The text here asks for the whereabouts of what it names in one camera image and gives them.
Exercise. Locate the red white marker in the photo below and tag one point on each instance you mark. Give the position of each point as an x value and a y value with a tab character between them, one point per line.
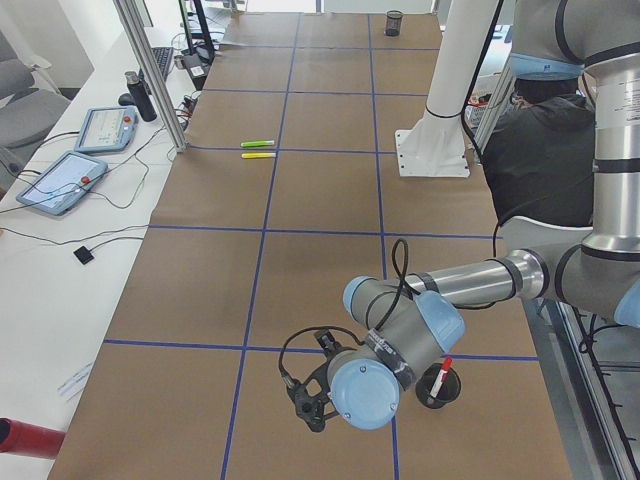
440	378

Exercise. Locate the person in black jacket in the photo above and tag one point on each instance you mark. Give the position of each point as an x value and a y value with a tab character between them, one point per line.
538	162

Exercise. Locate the near black mesh pen cup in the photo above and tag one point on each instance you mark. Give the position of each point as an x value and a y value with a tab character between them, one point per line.
448	392

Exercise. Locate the small black square sensor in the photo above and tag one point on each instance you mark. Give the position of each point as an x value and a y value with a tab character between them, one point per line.
83	255

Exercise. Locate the upper blue teach pendant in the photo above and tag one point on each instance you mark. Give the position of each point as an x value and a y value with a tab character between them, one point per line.
107	130

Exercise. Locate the red cylinder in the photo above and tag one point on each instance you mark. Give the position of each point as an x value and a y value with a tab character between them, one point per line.
24	439

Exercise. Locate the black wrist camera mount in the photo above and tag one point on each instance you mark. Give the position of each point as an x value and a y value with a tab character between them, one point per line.
311	408

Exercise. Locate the black mesh pen cup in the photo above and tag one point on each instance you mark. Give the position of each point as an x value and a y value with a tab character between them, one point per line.
448	392
393	23

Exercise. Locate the far black mesh pen cup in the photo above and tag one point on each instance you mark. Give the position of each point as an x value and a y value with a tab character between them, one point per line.
393	23

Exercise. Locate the black keyboard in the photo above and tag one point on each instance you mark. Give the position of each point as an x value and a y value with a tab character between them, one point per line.
164	59

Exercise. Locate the grey office chair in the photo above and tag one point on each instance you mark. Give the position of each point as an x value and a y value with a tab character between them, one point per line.
30	112

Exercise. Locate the black water bottle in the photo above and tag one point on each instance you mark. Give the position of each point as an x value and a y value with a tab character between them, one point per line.
140	96

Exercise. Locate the green highlighter pen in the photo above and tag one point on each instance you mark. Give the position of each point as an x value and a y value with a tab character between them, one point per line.
257	144

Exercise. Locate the blue teach pendant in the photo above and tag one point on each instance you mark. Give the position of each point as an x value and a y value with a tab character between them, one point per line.
107	130
64	183

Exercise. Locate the aluminium frame post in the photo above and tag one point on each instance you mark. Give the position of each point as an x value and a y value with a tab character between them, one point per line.
135	31

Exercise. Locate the yellow highlighter pen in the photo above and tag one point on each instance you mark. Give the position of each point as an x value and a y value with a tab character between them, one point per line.
258	155

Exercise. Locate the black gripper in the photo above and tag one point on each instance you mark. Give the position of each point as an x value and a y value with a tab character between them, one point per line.
327	343

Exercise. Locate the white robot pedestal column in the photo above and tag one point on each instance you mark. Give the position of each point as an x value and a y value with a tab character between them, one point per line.
435	146

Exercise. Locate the lower blue teach pendant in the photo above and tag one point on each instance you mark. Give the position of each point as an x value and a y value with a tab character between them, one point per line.
64	183

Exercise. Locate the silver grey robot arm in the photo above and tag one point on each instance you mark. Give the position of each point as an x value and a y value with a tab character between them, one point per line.
412	322

